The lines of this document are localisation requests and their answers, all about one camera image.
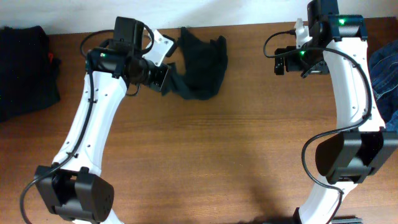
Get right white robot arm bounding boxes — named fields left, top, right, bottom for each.
left=274, top=12, right=397, bottom=223

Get black folded garment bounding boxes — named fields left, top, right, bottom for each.
left=1, top=26, right=61, bottom=122

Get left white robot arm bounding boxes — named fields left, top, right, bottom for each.
left=32, top=30, right=177, bottom=223

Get dark green t-shirt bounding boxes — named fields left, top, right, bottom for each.
left=162, top=27, right=228, bottom=100

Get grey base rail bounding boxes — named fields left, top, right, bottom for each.
left=331, top=217, right=363, bottom=224

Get blue denim jeans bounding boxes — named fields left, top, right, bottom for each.
left=369, top=40, right=397, bottom=132

